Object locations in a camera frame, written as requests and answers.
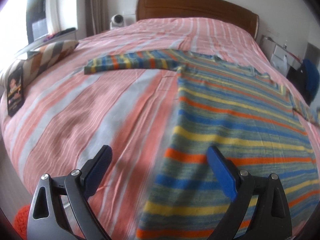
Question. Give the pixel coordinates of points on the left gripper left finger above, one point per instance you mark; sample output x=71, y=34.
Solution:
x=47, y=218

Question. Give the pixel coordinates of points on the beige window curtain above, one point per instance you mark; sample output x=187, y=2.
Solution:
x=96, y=16

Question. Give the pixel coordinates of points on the white window-side desk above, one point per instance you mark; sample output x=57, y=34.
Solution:
x=68, y=34

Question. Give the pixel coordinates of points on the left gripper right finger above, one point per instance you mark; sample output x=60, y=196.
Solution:
x=271, y=216

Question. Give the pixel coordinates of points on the orange knit object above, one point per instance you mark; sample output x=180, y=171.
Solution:
x=21, y=220

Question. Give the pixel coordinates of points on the pink striped bed sheet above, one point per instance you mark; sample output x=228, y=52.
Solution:
x=68, y=115

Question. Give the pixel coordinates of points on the blue cloth on chair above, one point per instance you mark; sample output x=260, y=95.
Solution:
x=312, y=80

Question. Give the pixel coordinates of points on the multicolour striped knit sweater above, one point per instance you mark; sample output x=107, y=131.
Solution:
x=252, y=120

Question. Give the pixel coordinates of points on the black printed card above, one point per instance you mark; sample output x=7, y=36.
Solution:
x=15, y=93

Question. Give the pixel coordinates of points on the white bedside shelf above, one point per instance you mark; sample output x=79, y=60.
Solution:
x=278, y=56

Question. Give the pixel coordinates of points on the chevron patterned pillow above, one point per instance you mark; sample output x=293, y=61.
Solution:
x=44, y=58

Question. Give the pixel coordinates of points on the brown wooden headboard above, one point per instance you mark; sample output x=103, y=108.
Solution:
x=216, y=9

